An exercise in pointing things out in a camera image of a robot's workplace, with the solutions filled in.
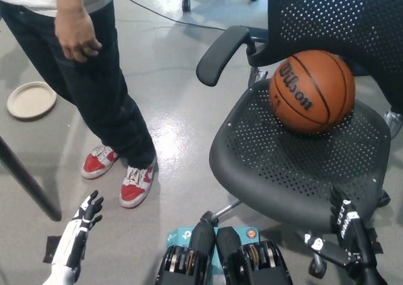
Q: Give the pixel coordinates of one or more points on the black box on floor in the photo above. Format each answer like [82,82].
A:
[365,66]

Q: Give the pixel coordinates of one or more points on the black slanted table leg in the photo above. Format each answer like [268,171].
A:
[28,181]

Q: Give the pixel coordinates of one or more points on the teal cardboard router box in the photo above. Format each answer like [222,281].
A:
[179,236]

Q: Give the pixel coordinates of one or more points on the black perforated office chair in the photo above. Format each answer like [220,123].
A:
[283,165]

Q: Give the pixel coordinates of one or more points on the beige paper plate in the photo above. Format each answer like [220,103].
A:
[31,101]

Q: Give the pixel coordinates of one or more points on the black trousers of person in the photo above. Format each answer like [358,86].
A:
[104,102]

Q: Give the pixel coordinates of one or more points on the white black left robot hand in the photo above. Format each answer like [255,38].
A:
[72,241]

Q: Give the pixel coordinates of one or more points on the bare hand of person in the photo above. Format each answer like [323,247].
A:
[75,33]

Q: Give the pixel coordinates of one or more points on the orange Wilson basketball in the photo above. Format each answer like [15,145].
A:
[315,93]

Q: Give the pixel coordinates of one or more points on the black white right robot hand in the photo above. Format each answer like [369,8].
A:
[355,244]

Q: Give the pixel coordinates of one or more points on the red white sneaker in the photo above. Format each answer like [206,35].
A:
[135,187]
[97,164]

